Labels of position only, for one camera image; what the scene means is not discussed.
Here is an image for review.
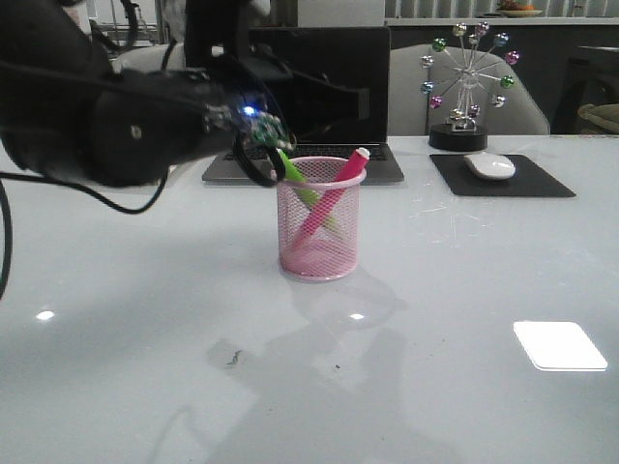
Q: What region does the ferris wheel desk ornament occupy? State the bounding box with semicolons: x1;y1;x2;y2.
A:
418;20;520;152

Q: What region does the black cable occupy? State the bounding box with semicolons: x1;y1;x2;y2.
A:
0;144;291;301

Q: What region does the pink highlighter pen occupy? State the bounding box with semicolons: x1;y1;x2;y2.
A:
292;147;370;249

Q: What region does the right grey armchair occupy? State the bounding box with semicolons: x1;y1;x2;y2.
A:
388;44;549;135

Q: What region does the green highlighter pen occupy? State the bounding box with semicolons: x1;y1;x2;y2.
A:
277;148;341;235

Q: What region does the grey armchair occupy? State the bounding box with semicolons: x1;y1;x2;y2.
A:
111;43;186;73
388;44;549;135

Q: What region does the white computer mouse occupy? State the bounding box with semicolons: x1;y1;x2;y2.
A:
463;153;516;181

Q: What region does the fruit bowl on counter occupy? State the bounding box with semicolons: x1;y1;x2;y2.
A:
496;0;542;18

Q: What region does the black mouse pad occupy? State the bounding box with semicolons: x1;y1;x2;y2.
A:
429;154;576;198

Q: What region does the dark grey laptop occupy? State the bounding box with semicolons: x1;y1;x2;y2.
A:
201;26;406;185

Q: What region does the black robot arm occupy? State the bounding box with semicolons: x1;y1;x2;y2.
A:
1;1;369;188

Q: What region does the pink mesh pen holder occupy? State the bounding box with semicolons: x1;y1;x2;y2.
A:
277;157;367;281

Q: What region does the left grey armchair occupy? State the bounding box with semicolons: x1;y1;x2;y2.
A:
111;43;186;73

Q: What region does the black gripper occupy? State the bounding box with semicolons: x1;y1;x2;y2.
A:
185;0;371;151

